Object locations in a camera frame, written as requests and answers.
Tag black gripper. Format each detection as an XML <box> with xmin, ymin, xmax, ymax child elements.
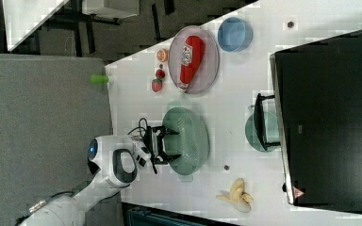
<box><xmin>144</xmin><ymin>125</ymin><xmax>180</xmax><ymax>173</ymax></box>

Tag pink toy strawberry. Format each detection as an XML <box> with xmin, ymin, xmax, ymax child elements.
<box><xmin>152</xmin><ymin>78</ymin><xmax>163</xmax><ymax>92</ymax></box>

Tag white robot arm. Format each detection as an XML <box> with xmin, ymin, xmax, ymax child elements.
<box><xmin>16</xmin><ymin>125</ymin><xmax>178</xmax><ymax>226</ymax></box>

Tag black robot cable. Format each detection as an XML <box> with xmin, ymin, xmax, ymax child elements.
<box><xmin>127</xmin><ymin>117</ymin><xmax>150</xmax><ymax>137</ymax></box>

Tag red plush ketchup bottle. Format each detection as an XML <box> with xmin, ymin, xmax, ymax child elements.
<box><xmin>178</xmin><ymin>36</ymin><xmax>206</xmax><ymax>92</ymax></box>

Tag toy orange slice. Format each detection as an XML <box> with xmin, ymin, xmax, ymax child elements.
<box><xmin>156</xmin><ymin>48</ymin><xmax>169</xmax><ymax>62</ymax></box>

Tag green plastic cup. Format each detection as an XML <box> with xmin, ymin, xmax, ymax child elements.
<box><xmin>245</xmin><ymin>105</ymin><xmax>280</xmax><ymax>153</ymax></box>

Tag grey round plate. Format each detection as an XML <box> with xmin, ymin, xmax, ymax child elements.
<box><xmin>168</xmin><ymin>25</ymin><xmax>220</xmax><ymax>94</ymax></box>

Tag peeled toy banana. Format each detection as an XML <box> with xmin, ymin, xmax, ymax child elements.
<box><xmin>216</xmin><ymin>178</ymin><xmax>254</xmax><ymax>213</ymax></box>

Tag green marker cap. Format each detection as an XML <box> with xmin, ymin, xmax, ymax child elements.
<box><xmin>90</xmin><ymin>75</ymin><xmax>109</xmax><ymax>84</ymax></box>

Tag blue plastic bowl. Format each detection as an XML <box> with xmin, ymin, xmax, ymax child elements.
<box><xmin>218</xmin><ymin>17</ymin><xmax>254</xmax><ymax>52</ymax></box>

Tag black toaster oven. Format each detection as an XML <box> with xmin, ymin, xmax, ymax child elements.
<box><xmin>254</xmin><ymin>29</ymin><xmax>362</xmax><ymax>214</ymax></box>

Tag green plastic strainer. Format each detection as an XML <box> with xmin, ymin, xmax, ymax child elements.
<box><xmin>162</xmin><ymin>102</ymin><xmax>210</xmax><ymax>183</ymax></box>

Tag dark red toy strawberry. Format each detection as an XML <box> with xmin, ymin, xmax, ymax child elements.
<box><xmin>156</xmin><ymin>69</ymin><xmax>165</xmax><ymax>79</ymax></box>

